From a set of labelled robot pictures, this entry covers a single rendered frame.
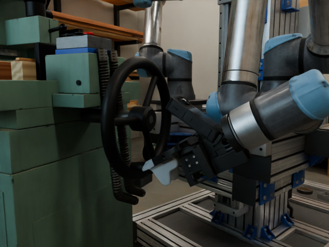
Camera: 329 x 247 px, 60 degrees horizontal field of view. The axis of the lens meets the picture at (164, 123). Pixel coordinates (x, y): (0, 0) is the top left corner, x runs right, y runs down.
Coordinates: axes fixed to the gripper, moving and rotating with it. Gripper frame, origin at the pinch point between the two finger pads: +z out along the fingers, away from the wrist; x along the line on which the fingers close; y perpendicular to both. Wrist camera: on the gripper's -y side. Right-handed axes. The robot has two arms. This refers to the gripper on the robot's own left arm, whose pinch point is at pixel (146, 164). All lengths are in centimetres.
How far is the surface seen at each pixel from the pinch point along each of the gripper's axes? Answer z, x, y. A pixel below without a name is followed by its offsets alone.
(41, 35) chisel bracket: 15.8, 5.6, -42.8
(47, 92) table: 13.2, -3.4, -24.4
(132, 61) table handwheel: -6.2, 3.2, -20.8
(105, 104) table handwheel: -1.1, -5.4, -13.7
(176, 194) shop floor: 90, 153, 32
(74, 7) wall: 153, 234, -217
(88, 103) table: 6.1, -0.8, -17.6
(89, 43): 0.6, 1.6, -29.5
